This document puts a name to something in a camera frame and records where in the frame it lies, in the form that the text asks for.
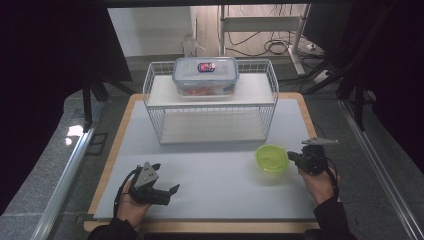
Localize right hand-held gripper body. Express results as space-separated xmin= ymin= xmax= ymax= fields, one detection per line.
xmin=293 ymin=136 xmax=340 ymax=176

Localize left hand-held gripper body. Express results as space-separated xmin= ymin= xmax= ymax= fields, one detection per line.
xmin=128 ymin=161 xmax=172 ymax=206

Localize green round lidded container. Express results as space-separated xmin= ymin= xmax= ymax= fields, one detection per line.
xmin=254 ymin=143 xmax=291 ymax=174

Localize white wire shelf rack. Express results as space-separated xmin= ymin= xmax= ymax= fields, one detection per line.
xmin=142 ymin=59 xmax=280 ymax=145

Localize clear rectangular lidded food container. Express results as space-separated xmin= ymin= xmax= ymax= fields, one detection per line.
xmin=171 ymin=56 xmax=241 ymax=99

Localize person's left hand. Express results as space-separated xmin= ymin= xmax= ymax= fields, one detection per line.
xmin=116 ymin=179 xmax=152 ymax=232

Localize pale grey table mat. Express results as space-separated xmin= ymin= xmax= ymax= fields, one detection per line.
xmin=93 ymin=98 xmax=322 ymax=222

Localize black metal stand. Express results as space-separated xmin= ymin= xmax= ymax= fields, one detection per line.
xmin=82 ymin=69 xmax=135 ymax=133
xmin=352 ymin=74 xmax=369 ymax=132

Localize white power strip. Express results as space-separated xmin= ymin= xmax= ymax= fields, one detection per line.
xmin=313 ymin=69 xmax=332 ymax=84

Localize black curtain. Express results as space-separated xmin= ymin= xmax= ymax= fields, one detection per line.
xmin=329 ymin=0 xmax=424 ymax=163
xmin=0 ymin=0 xmax=134 ymax=216

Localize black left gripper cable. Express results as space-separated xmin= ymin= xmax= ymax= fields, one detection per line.
xmin=113 ymin=165 xmax=140 ymax=220

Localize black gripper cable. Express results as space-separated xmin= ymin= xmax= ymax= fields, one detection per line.
xmin=113 ymin=165 xmax=140 ymax=220
xmin=323 ymin=157 xmax=342 ymax=203

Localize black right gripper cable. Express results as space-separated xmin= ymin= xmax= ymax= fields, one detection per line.
xmin=323 ymin=157 xmax=342 ymax=203

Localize black square floor frame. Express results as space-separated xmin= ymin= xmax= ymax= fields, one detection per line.
xmin=85 ymin=132 xmax=110 ymax=156

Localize aluminium rail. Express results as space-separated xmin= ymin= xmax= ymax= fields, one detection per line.
xmin=337 ymin=99 xmax=424 ymax=240
xmin=31 ymin=101 xmax=105 ymax=240

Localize black floor cables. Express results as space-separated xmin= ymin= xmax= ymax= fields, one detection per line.
xmin=226 ymin=30 xmax=325 ymax=60

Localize white metal desk frame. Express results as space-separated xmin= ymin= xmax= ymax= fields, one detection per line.
xmin=218 ymin=3 xmax=313 ymax=76

